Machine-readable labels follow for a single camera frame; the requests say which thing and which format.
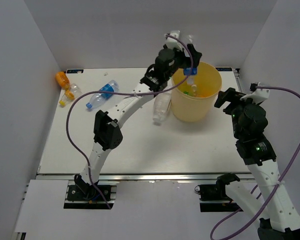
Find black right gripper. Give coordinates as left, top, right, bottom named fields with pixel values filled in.
left=213, top=87, right=261, bottom=139

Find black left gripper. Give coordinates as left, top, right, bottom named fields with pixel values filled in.
left=165, top=44, right=202, bottom=81

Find clear bottle blue square label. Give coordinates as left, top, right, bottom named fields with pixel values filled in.
left=183, top=34, right=197, bottom=86

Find clear unlabeled plastic bottle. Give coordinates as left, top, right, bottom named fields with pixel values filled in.
left=190, top=84, right=198, bottom=98

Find clear juice bottle apple label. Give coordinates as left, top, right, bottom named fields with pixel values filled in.
left=152, top=92, right=171, bottom=125

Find clear bottle blue cap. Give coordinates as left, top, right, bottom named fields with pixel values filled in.
left=86, top=80, right=119, bottom=111

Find small clear bottle orange label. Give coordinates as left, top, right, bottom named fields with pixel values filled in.
left=58, top=83, right=82, bottom=107

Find green plastic bottle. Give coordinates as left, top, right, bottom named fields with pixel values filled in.
left=183, top=91, right=191, bottom=96

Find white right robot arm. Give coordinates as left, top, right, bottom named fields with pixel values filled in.
left=214, top=84, right=300, bottom=240

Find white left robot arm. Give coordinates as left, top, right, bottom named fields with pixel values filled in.
left=74, top=43, right=202, bottom=200

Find yellow plastic bin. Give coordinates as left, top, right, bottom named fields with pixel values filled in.
left=170, top=62, right=222, bottom=122

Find blue table sticker right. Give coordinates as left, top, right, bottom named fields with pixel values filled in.
left=215, top=67, right=233, bottom=72

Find blue table sticker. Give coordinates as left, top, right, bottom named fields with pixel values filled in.
left=66, top=69, right=84, bottom=74
left=215, top=67, right=233, bottom=72

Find blue table sticker left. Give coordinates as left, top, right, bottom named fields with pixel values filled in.
left=66, top=69, right=84, bottom=74

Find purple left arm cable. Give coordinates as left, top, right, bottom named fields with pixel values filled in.
left=65, top=33, right=195, bottom=210

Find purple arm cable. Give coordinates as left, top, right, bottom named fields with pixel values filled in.
left=209, top=86, right=300, bottom=240
left=65, top=33, right=195, bottom=210

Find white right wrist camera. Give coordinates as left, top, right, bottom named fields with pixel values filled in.
left=240, top=82, right=270, bottom=105

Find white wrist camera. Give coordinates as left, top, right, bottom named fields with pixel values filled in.
left=240, top=82, right=270, bottom=105
left=165, top=30, right=183, bottom=51

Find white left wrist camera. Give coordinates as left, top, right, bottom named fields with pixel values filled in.
left=165, top=30, right=183, bottom=51

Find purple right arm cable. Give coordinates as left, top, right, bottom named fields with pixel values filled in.
left=209, top=86, right=300, bottom=240

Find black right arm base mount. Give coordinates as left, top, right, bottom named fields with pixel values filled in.
left=194, top=173, right=242, bottom=213

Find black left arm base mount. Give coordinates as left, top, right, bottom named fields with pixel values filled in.
left=63, top=174, right=117, bottom=210

